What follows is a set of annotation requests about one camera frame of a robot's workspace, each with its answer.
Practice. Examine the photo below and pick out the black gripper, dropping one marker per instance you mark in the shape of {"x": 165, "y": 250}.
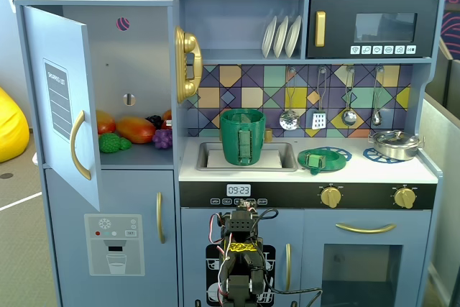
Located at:
{"x": 245, "y": 211}

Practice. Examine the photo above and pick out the green printed lid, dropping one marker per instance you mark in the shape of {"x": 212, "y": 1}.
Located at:
{"x": 330, "y": 161}

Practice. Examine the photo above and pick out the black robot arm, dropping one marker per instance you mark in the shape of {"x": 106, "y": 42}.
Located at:
{"x": 242, "y": 224}

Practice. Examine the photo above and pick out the steel pot lid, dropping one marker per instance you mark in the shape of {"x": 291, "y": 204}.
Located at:
{"x": 395, "y": 137}

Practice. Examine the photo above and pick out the blue toy kitchen unit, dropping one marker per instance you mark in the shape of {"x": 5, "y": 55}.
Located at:
{"x": 237, "y": 177}

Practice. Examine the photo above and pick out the grey toy sink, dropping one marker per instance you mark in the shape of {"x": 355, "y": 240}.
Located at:
{"x": 201, "y": 156}

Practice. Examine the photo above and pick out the green printed container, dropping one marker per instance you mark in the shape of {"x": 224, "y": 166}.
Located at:
{"x": 230, "y": 138}

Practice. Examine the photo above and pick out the gold faucet knob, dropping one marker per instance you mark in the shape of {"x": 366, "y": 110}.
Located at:
{"x": 269, "y": 135}

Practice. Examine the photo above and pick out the gold stove knob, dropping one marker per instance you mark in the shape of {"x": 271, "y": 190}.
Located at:
{"x": 331, "y": 197}
{"x": 405, "y": 197}

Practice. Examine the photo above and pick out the steel slotted skimmer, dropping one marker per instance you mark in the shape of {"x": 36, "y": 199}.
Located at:
{"x": 289, "y": 121}

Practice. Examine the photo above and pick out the purple toy grapes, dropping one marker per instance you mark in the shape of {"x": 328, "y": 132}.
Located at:
{"x": 162, "y": 138}

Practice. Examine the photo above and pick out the steel slotted spatula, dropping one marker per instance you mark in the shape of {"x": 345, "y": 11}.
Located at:
{"x": 318, "y": 120}

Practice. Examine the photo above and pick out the red orange toy fruit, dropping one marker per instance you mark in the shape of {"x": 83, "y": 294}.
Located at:
{"x": 167, "y": 118}

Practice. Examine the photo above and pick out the dark toy blackberry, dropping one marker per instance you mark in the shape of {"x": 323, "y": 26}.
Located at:
{"x": 154, "y": 121}

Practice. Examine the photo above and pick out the gold toy telephone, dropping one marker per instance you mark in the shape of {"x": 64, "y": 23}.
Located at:
{"x": 187, "y": 87}

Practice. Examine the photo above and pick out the large orange red toy mango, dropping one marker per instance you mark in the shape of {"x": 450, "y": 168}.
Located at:
{"x": 136, "y": 130}

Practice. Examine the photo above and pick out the steel ladle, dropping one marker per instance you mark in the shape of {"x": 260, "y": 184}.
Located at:
{"x": 349, "y": 116}

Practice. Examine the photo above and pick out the green toy broccoli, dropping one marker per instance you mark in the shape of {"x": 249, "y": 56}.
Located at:
{"x": 109, "y": 142}

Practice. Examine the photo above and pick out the steel spoon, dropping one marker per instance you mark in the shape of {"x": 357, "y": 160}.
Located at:
{"x": 376, "y": 117}

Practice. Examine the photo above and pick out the steel toy pot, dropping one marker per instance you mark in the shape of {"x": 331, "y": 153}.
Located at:
{"x": 395, "y": 150}

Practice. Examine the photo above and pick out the small orange red toy mango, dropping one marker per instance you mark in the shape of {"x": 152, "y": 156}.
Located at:
{"x": 105, "y": 123}

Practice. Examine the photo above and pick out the white toy plate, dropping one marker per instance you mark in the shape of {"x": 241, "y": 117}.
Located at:
{"x": 293, "y": 37}
{"x": 267, "y": 39}
{"x": 279, "y": 39}

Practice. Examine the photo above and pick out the black toy microwave door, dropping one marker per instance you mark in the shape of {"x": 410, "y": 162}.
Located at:
{"x": 338, "y": 34}

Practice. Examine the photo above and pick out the grey office partition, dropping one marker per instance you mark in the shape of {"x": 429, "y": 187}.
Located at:
{"x": 443, "y": 141}

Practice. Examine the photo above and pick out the yellow bean bag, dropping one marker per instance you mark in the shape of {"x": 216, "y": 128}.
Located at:
{"x": 12, "y": 131}

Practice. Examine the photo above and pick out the blue fridge door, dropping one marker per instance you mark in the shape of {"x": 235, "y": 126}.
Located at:
{"x": 43, "y": 44}

